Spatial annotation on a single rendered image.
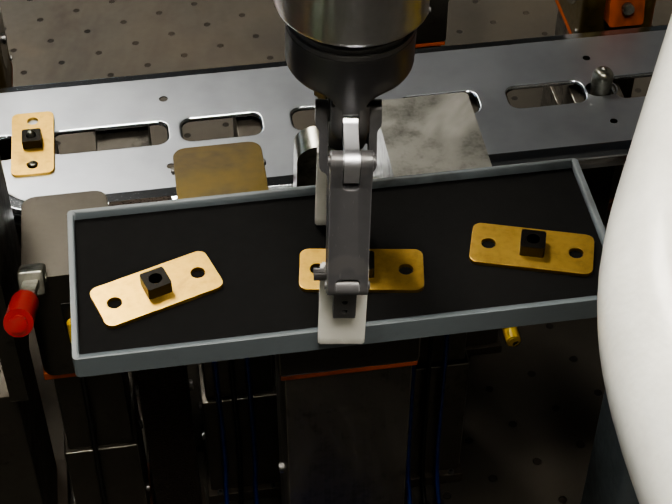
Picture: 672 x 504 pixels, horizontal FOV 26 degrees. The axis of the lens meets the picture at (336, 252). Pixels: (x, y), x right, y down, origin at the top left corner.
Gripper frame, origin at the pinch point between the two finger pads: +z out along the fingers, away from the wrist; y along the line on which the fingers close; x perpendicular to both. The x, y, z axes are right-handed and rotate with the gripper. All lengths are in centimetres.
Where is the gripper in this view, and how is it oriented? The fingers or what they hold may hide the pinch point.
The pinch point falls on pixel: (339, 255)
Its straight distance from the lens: 96.6
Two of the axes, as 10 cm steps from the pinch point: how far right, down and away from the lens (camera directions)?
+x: -10.0, 0.0, -0.4
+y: -0.3, -7.3, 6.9
